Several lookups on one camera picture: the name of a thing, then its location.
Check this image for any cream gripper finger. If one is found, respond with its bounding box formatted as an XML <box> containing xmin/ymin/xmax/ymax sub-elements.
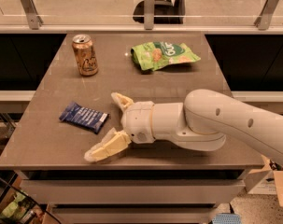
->
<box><xmin>111</xmin><ymin>92</ymin><xmax>134</xmax><ymax>111</ymax></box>
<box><xmin>84</xmin><ymin>128</ymin><xmax>131</xmax><ymax>162</ymax></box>

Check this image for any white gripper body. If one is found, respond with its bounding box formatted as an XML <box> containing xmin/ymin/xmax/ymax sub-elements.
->
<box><xmin>120</xmin><ymin>101</ymin><xmax>155</xmax><ymax>144</ymax></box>

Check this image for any blue rxbar wrapper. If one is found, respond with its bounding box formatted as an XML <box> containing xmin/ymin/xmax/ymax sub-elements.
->
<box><xmin>59</xmin><ymin>102</ymin><xmax>109</xmax><ymax>134</ymax></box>

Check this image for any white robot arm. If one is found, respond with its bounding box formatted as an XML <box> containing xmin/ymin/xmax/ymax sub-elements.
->
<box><xmin>84</xmin><ymin>90</ymin><xmax>283</xmax><ymax>167</ymax></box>

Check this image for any green snack bag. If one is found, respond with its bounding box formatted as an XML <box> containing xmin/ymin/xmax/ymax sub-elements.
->
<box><xmin>131</xmin><ymin>42</ymin><xmax>201</xmax><ymax>71</ymax></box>

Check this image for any upper grey drawer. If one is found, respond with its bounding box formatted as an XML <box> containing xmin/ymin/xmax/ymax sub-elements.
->
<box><xmin>21</xmin><ymin>179</ymin><xmax>245</xmax><ymax>204</ymax></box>

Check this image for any grey drawer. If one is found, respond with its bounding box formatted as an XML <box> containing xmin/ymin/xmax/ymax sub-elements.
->
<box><xmin>51</xmin><ymin>207</ymin><xmax>217</xmax><ymax>224</ymax></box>
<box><xmin>21</xmin><ymin>179</ymin><xmax>245</xmax><ymax>204</ymax></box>

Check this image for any gold soda can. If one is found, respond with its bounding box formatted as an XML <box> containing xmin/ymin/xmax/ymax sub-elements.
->
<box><xmin>72</xmin><ymin>34</ymin><xmax>98</xmax><ymax>77</ymax></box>

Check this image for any lower grey drawer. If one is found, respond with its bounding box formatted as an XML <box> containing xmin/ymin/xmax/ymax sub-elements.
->
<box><xmin>51</xmin><ymin>207</ymin><xmax>217</xmax><ymax>224</ymax></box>

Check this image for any black office chair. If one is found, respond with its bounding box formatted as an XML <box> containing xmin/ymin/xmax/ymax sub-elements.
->
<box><xmin>133</xmin><ymin>0</ymin><xmax>186</xmax><ymax>24</ymax></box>

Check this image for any green bag on floor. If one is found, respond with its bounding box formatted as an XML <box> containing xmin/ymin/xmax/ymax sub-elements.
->
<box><xmin>0</xmin><ymin>192</ymin><xmax>34</xmax><ymax>223</ymax></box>

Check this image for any blue perforated mat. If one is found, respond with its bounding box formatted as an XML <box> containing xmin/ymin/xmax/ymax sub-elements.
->
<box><xmin>212</xmin><ymin>213</ymin><xmax>242</xmax><ymax>224</ymax></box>

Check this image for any cardboard box with items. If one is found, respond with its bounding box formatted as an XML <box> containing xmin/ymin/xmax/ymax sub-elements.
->
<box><xmin>245</xmin><ymin>156</ymin><xmax>283</xmax><ymax>207</ymax></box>

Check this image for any middle metal railing post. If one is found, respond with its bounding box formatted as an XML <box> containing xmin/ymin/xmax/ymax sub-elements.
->
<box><xmin>144</xmin><ymin>0</ymin><xmax>155</xmax><ymax>30</ymax></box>

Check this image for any metal railing post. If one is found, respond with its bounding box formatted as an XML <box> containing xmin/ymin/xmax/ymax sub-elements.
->
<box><xmin>20</xmin><ymin>0</ymin><xmax>43</xmax><ymax>30</ymax></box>
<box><xmin>144</xmin><ymin>0</ymin><xmax>155</xmax><ymax>30</ymax></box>
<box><xmin>254</xmin><ymin>0</ymin><xmax>279</xmax><ymax>30</ymax></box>

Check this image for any left metal railing post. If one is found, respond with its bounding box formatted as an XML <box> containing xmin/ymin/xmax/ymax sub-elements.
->
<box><xmin>20</xmin><ymin>0</ymin><xmax>43</xmax><ymax>30</ymax></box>

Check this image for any right metal railing post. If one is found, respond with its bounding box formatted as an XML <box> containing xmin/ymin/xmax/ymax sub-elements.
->
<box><xmin>254</xmin><ymin>0</ymin><xmax>279</xmax><ymax>30</ymax></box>

